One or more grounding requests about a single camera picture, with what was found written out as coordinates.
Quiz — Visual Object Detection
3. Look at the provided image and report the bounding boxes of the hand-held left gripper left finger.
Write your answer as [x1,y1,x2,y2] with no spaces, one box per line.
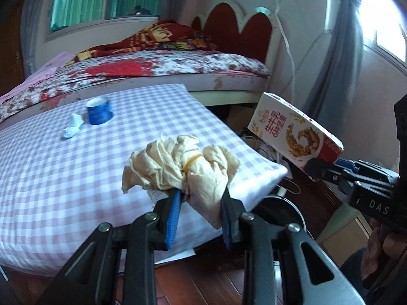
[41,188,183,305]

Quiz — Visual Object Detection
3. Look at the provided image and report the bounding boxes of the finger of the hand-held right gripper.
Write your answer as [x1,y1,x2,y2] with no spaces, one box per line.
[334,159,399,183]
[306,158,353,194]

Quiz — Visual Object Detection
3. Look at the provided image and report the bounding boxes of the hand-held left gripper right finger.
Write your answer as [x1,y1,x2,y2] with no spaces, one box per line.
[220,188,366,305]

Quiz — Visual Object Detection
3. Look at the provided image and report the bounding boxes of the white printed carton box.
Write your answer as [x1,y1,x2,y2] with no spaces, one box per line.
[247,92,344,182]

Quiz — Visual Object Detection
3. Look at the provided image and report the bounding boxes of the beige cloth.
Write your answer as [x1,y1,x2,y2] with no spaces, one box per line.
[121,134,241,230]

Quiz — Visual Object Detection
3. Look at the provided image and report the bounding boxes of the black trash bin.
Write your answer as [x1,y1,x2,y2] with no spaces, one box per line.
[246,194,315,240]

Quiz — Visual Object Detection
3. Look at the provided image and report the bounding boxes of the person's right hand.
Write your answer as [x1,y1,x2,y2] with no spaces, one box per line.
[362,227,398,290]

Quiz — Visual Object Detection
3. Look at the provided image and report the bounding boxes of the white paper sheet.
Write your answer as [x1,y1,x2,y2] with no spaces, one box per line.
[155,247,197,265]

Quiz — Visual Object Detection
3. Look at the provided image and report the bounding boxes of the person's dark trousers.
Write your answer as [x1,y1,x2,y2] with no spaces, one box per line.
[340,247,371,282]

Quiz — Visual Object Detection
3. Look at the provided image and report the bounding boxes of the pink checkered tablecloth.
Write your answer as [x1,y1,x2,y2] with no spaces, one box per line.
[0,83,288,269]

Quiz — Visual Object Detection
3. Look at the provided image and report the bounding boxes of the bed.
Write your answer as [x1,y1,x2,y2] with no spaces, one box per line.
[0,51,273,124]

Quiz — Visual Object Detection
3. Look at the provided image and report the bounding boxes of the blue paper cup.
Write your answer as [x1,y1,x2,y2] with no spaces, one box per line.
[86,97,114,125]

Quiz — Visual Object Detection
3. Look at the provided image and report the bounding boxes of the crumpled white tissue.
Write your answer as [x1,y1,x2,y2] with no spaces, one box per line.
[62,113,85,139]

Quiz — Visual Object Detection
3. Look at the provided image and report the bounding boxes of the bright window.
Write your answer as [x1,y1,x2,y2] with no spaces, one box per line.
[362,0,407,67]

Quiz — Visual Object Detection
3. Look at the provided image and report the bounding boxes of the floral bedsheet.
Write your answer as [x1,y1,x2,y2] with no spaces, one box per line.
[0,51,272,123]

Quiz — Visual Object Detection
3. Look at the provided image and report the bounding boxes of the red scalloped headboard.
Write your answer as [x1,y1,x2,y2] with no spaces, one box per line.
[191,0,280,70]

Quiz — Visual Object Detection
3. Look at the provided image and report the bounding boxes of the red printed blanket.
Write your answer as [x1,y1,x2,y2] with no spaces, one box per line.
[75,19,218,64]

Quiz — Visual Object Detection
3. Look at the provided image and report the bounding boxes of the pink cloth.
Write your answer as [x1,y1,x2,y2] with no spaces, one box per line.
[0,52,75,99]

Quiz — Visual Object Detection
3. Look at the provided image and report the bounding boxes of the wooden door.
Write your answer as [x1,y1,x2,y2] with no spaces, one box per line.
[0,0,26,97]

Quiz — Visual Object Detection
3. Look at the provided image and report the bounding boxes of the white charger with cable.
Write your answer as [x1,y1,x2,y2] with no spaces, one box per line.
[276,178,301,197]

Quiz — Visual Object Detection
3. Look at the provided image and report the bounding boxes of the tangle of cables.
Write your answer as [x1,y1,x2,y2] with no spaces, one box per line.
[240,130,288,166]

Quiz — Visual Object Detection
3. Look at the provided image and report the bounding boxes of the white cable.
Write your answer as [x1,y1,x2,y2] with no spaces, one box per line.
[257,0,298,102]

